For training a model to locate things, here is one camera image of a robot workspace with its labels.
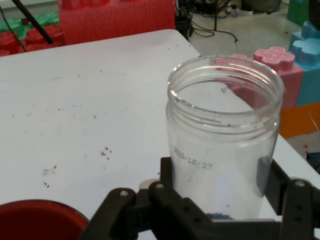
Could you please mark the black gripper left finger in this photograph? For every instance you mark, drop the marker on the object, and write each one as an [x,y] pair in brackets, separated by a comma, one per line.
[150,215]

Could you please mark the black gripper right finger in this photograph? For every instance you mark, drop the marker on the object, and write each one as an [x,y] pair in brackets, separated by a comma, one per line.
[300,212]

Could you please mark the clear plastic jar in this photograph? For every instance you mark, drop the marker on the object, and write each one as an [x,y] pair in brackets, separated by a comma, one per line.
[220,150]

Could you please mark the orange foam floor tile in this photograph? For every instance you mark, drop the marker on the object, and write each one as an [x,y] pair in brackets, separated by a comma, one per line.
[300,120]

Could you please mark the red bowl with black seeds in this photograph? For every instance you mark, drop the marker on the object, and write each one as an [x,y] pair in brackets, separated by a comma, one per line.
[37,220]

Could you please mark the pink foam block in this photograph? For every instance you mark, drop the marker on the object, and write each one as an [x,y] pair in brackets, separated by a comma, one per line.
[292,85]

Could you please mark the blue foam block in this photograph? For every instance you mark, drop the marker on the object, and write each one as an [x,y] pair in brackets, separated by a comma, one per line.
[310,82]

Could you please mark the black equipment box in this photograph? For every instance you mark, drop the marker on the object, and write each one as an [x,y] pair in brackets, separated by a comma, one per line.
[183,22]

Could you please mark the large red foam block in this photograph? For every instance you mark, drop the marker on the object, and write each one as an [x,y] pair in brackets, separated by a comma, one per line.
[112,20]

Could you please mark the black tripod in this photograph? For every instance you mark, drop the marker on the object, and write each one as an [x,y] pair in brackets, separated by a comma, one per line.
[37,25]

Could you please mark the green foam block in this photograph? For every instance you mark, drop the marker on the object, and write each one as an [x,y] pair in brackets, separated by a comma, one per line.
[47,18]
[12,25]

